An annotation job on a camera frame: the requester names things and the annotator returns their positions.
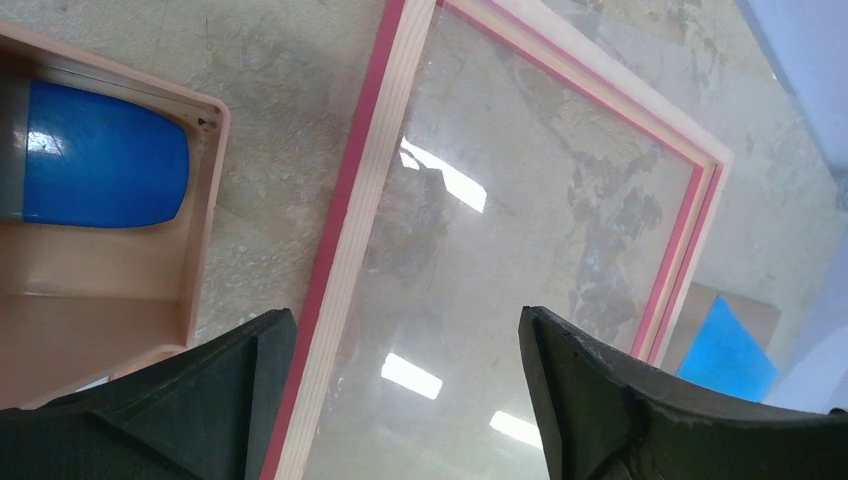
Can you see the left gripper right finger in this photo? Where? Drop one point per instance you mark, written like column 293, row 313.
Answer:
column 603, row 414

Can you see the beach landscape photo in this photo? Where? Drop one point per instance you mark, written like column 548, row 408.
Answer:
column 726, row 358

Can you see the orange plastic desk organizer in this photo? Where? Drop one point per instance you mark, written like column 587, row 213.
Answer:
column 81, row 304

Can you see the brown cardboard backing board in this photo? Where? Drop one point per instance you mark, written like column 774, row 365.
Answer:
column 758, row 318

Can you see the blue stapler in organizer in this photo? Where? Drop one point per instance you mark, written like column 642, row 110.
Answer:
column 72, row 157

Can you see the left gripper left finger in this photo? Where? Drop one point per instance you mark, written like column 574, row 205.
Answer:
column 206, row 413

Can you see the pink wooden photo frame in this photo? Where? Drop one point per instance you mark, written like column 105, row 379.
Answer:
column 537, row 33

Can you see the clear acrylic glass sheet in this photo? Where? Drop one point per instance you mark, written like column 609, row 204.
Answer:
column 508, row 189

